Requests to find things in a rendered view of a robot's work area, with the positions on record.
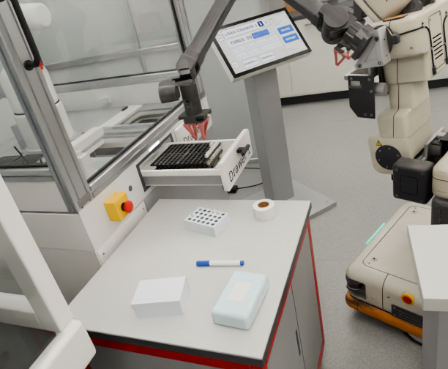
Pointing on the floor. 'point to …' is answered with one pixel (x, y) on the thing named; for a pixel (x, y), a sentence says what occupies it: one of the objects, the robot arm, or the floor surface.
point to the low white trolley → (208, 292)
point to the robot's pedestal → (443, 292)
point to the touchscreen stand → (276, 146)
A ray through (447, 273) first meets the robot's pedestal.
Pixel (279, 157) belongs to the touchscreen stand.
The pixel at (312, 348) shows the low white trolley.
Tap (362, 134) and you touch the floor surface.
